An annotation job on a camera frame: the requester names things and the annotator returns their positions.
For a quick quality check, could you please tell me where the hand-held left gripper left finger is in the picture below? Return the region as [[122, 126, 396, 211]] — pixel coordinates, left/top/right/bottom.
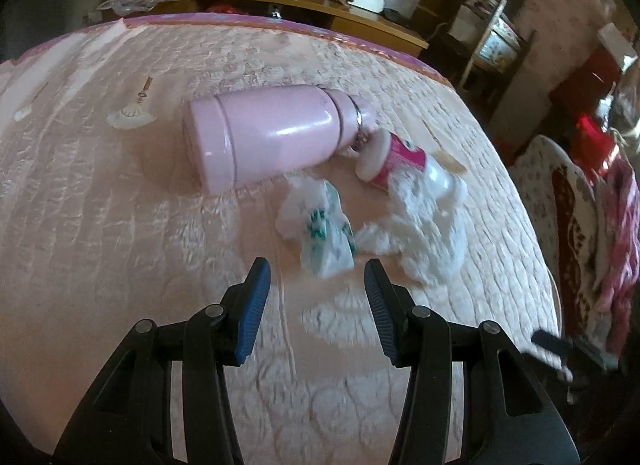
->
[[52, 257, 273, 465]]

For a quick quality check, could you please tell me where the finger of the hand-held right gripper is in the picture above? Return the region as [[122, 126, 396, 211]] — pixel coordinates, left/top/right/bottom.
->
[[531, 328, 577, 367]]

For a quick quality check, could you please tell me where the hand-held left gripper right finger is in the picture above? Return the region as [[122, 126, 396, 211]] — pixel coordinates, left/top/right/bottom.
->
[[363, 259, 583, 465]]

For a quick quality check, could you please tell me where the white tissue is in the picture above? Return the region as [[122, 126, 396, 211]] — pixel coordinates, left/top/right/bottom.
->
[[356, 171, 469, 290]]

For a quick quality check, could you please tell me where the clear wrapper with green print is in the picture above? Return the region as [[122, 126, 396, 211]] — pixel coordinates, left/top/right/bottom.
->
[[276, 180, 357, 280]]

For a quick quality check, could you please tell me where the dark red patterned cloth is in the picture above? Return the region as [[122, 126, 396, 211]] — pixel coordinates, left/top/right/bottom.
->
[[550, 165, 603, 343]]

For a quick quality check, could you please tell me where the pink knitted cloth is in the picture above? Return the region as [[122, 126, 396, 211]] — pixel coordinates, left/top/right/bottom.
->
[[594, 145, 640, 363]]

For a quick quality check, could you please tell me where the pink quilted bedspread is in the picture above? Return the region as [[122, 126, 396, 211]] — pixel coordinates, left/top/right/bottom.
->
[[0, 12, 562, 465]]

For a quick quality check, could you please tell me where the white bottle with pink label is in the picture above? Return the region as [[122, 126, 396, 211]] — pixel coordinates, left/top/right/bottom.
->
[[355, 129, 469, 206]]

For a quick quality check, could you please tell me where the chair with floral cover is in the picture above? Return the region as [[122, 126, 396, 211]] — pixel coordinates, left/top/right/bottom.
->
[[509, 135, 603, 346]]

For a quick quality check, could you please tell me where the small wooden stick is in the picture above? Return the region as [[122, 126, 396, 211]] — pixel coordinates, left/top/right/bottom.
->
[[422, 120, 469, 174]]

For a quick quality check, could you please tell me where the pink thermos bottle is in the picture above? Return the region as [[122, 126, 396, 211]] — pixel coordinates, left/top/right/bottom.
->
[[182, 85, 376, 196]]

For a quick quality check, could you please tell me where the small cream fan-shaped trinket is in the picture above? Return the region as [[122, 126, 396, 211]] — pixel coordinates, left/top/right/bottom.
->
[[106, 77, 157, 128]]

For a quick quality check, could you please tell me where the red cabinet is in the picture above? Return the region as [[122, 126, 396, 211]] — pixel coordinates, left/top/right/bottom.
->
[[549, 42, 628, 168]]

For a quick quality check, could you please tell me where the wooden cabinet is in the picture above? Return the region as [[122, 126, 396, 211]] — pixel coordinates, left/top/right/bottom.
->
[[99, 0, 431, 60]]

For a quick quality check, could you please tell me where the wooden frame chair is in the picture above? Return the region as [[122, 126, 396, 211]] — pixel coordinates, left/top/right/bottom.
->
[[459, 0, 540, 96]]

